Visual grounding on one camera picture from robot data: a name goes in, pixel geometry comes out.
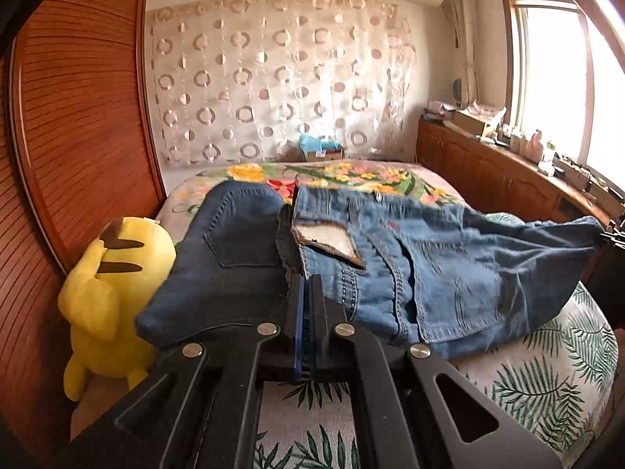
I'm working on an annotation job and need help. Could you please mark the light blue denim jeans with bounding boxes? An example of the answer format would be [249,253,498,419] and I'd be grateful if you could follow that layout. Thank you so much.
[280,186,602,359]

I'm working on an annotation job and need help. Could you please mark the pink figurine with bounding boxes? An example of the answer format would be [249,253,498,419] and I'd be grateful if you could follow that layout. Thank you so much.
[524,130,543,164]

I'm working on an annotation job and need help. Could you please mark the wooden side cabinet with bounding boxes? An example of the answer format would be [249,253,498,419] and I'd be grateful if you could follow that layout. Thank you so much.
[415,120,610,226]

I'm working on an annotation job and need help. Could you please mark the folded dark blue jeans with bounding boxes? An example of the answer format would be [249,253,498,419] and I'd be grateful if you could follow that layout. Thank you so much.
[136,180,302,348]

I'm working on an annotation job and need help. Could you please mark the palm leaf print bedsheet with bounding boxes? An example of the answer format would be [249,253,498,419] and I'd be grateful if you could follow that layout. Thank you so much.
[252,285,620,468]

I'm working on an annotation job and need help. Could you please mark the yellow Pikachu plush toy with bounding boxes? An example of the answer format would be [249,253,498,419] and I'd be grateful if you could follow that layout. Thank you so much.
[58,217,176,401]

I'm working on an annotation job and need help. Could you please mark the cardboard box on cabinet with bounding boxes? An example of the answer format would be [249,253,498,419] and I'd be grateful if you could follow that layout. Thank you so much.
[451,110,498,137]

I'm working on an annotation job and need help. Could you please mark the blue item on box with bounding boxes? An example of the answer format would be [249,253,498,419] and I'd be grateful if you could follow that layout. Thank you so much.
[299,133,344,162]

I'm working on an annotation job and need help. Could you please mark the side window drape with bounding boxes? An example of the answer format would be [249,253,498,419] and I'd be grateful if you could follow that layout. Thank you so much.
[448,0,478,108]

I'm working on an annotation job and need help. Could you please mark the wooden louvered wardrobe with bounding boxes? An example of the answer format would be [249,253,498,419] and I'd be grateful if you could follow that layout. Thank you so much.
[1,0,165,467]

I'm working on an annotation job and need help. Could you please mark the circle pattern sheer curtain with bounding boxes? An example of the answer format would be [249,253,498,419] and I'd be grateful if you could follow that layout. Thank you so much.
[145,0,416,167]

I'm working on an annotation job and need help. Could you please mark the window with wooden frame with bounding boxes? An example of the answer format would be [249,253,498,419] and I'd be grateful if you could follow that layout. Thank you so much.
[502,0,624,188]

